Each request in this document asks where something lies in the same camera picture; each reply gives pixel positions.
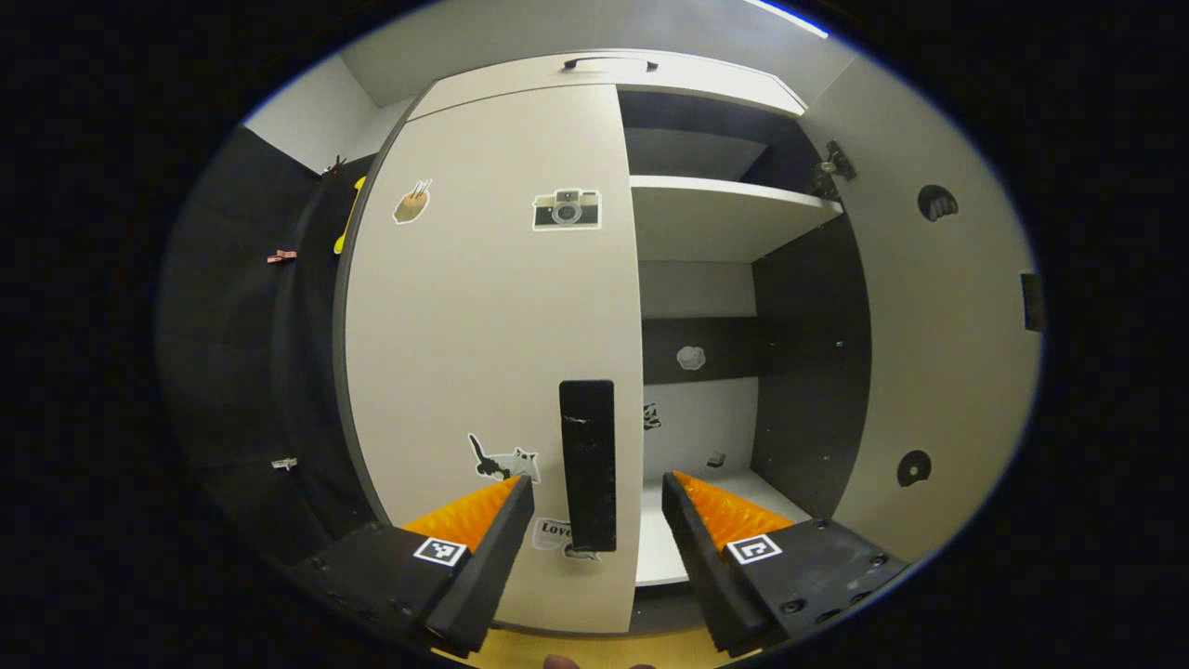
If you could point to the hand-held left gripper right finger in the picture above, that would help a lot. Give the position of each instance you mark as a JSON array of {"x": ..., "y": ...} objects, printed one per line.
[{"x": 701, "y": 557}]

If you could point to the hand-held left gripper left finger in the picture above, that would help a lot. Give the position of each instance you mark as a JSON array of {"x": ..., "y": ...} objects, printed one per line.
[{"x": 492, "y": 567}]

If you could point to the white double-door shoe cabinet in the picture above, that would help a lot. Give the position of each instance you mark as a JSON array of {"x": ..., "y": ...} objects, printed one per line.
[{"x": 808, "y": 372}]

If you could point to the white cabinet door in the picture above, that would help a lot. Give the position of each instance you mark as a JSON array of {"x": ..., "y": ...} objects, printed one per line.
[
  {"x": 929, "y": 372},
  {"x": 464, "y": 325}
]

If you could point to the white cabinet shelf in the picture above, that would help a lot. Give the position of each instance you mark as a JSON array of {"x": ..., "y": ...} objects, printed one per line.
[{"x": 715, "y": 218}]

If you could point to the metal door hinge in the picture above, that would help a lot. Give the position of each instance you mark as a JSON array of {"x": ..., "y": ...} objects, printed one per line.
[{"x": 833, "y": 167}]

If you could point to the white cabinet drawer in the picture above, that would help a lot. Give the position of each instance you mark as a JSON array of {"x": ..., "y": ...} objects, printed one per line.
[{"x": 520, "y": 79}]

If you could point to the white clip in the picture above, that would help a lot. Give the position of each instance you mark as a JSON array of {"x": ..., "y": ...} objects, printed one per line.
[{"x": 284, "y": 463}]

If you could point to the red clip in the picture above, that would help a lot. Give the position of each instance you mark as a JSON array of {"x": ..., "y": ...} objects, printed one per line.
[{"x": 281, "y": 255}]

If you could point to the black clip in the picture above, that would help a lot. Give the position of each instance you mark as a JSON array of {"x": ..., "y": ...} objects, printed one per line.
[{"x": 335, "y": 164}]

